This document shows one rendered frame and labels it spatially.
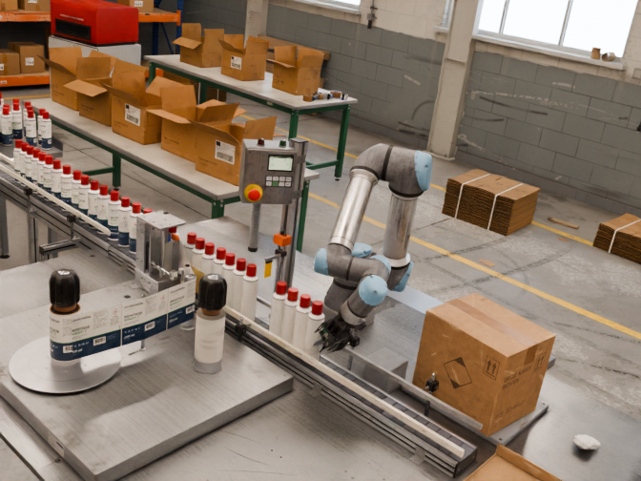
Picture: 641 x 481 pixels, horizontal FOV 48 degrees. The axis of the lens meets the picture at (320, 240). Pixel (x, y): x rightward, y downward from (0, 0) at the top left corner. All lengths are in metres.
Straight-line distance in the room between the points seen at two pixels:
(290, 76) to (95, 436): 4.97
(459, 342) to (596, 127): 5.46
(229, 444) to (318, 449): 0.24
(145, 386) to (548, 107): 6.07
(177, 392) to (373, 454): 0.57
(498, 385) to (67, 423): 1.16
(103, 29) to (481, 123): 3.98
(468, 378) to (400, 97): 6.63
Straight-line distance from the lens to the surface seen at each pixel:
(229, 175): 4.05
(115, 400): 2.09
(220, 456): 1.98
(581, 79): 7.47
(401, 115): 8.58
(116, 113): 4.84
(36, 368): 2.22
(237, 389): 2.13
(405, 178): 2.26
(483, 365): 2.10
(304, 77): 6.54
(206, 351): 2.15
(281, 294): 2.29
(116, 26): 7.74
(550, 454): 2.24
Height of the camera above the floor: 2.11
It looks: 23 degrees down
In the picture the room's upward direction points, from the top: 7 degrees clockwise
